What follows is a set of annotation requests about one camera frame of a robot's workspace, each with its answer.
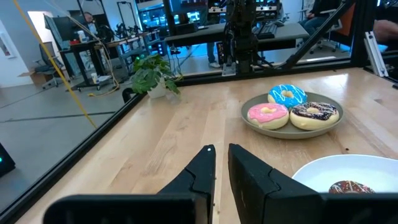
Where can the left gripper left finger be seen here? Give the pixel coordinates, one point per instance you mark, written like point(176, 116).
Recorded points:
point(186, 205)

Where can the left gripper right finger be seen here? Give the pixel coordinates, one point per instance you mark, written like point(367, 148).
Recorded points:
point(258, 199)

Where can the pink frosted donut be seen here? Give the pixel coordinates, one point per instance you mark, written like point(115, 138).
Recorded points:
point(264, 119)

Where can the small chocolate donut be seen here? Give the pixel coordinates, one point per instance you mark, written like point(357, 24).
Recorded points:
point(351, 187)

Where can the large chocolate sprinkled donut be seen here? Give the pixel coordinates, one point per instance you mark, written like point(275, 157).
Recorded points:
point(314, 123)

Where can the grey plate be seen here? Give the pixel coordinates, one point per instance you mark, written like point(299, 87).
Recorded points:
point(255, 98)

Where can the blue frosted donut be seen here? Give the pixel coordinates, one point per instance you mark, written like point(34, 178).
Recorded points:
point(276, 93)

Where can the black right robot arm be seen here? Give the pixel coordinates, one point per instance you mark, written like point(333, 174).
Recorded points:
point(242, 46)

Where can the white plate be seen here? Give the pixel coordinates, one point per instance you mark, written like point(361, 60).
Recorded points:
point(342, 169)

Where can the green potted plant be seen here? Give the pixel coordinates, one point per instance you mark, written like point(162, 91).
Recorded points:
point(149, 74)

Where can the person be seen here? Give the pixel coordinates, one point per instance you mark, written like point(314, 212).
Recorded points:
point(212, 53)
point(314, 21)
point(90, 21)

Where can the black keyboard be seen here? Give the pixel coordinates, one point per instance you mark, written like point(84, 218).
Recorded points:
point(268, 31)

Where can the grey operator desk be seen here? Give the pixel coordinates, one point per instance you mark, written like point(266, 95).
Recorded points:
point(292, 32)

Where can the wooden top workbench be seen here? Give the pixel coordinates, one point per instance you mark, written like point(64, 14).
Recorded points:
point(133, 40)

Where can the silver aluminium extrusion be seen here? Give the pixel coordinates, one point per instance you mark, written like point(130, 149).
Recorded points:
point(376, 56)

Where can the black computer tower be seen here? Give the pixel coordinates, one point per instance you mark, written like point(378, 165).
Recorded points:
point(6, 161)

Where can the black desk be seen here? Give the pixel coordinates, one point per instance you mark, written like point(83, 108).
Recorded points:
point(74, 47)

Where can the cardboard box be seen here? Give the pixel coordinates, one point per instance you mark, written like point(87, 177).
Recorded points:
point(34, 77)

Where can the grey office chair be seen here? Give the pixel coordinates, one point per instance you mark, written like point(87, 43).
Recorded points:
point(46, 62)

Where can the black desk monitor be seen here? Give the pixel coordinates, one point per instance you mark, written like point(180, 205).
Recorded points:
point(62, 29)

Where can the black aluminium table frame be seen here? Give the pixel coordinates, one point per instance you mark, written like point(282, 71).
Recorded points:
point(77, 150)

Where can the grey mounting bracket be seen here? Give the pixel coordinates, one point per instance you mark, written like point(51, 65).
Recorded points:
point(228, 71)

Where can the white wall picture frame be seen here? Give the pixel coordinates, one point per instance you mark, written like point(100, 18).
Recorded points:
point(6, 46)

